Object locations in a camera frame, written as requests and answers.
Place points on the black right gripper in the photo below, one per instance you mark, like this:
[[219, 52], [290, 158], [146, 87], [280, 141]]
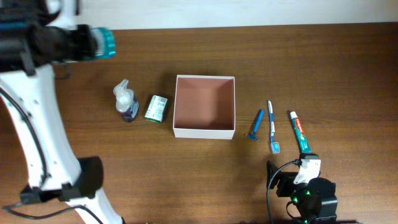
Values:
[[287, 178]]

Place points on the blue mouthwash bottle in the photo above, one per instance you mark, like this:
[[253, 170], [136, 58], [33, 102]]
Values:
[[105, 43]]

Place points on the clear purple soap pump bottle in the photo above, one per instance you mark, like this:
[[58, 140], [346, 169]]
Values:
[[126, 102]]

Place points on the green white soap box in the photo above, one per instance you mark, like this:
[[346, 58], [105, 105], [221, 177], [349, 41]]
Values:
[[156, 109]]

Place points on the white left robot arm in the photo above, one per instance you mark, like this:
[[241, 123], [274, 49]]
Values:
[[28, 92]]

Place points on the blue white toothbrush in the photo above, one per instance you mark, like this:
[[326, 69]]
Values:
[[275, 148]]

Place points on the green red toothpaste tube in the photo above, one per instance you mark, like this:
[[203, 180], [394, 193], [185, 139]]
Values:
[[300, 134]]

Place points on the blue disposable razor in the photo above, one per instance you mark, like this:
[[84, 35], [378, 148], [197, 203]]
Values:
[[257, 123]]

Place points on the white cardboard box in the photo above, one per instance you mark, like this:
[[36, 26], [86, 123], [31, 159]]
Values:
[[204, 107]]

